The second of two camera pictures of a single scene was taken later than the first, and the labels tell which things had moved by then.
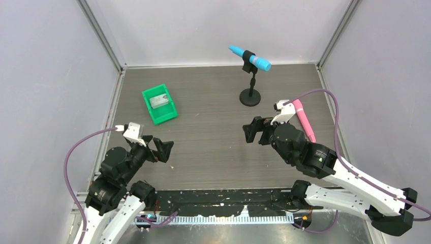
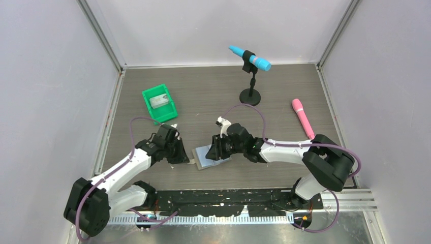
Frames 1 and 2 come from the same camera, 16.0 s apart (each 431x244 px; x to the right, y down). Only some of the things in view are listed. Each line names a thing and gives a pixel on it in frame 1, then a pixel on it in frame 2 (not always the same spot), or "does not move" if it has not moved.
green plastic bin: [163, 113] does not move
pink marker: [300, 112] does not move
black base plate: [229, 203] does not move
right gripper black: [257, 125] to [216, 152]
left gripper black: [163, 148] to [181, 157]
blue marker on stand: [258, 62] does not move
